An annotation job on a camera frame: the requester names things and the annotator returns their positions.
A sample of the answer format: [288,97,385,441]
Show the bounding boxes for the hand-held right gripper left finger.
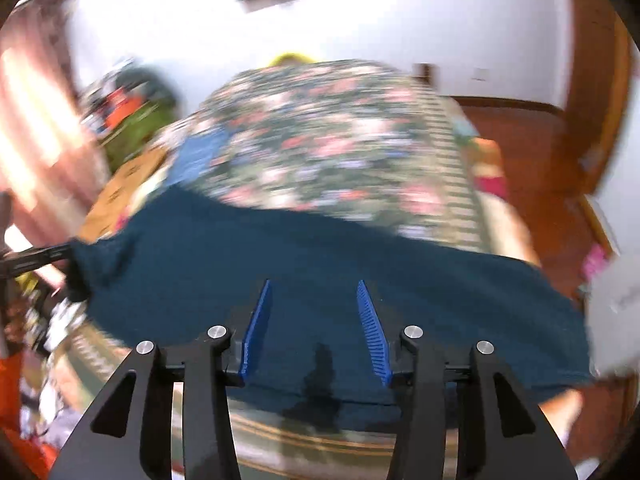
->
[47,279,275,480]

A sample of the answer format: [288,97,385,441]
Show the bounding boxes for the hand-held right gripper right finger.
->
[356,280,581,480]

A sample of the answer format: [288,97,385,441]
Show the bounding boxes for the green storage box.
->
[102,100,178,171]

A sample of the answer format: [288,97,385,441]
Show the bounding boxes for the striped patchwork quilt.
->
[167,127,231,188]

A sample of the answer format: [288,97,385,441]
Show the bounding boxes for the white cloth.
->
[582,252,640,378]

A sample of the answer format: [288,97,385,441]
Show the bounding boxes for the dark pants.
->
[67,185,598,406]

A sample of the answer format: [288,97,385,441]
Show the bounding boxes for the orange box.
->
[102,90,138,123]

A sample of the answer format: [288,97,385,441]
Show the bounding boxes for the brown wooden door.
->
[565,0,637,196]

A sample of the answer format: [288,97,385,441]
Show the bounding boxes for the floral blanket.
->
[47,59,556,480]

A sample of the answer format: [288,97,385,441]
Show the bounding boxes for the grey plush pillow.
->
[130,66,177,107]

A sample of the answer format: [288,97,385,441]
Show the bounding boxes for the orange cloth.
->
[0,352,56,478]

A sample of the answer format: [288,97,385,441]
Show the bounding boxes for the pink curtain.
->
[0,0,108,226]

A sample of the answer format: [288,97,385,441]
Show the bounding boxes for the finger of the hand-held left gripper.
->
[0,242,72,281]

